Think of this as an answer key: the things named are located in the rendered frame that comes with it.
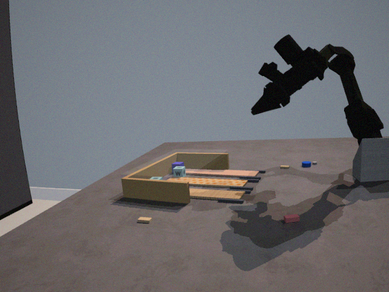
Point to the small tan flat block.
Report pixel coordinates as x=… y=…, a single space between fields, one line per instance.
x=145 y=220

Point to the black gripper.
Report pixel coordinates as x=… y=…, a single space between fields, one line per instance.
x=278 y=93

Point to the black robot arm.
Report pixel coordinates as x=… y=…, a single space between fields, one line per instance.
x=310 y=63

